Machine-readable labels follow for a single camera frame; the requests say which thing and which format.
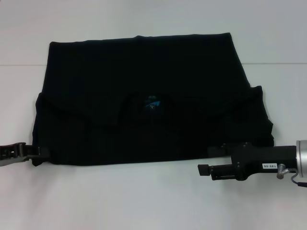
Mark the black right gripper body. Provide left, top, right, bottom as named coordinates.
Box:
left=230, top=142, right=298, bottom=181

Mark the black shirt with FREE print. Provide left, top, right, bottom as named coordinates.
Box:
left=31, top=32, right=276, bottom=168

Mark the grey right arm cable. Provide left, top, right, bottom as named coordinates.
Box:
left=286, top=169, right=307, bottom=188

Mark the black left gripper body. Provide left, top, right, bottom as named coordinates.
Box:
left=0, top=142, right=27, bottom=168

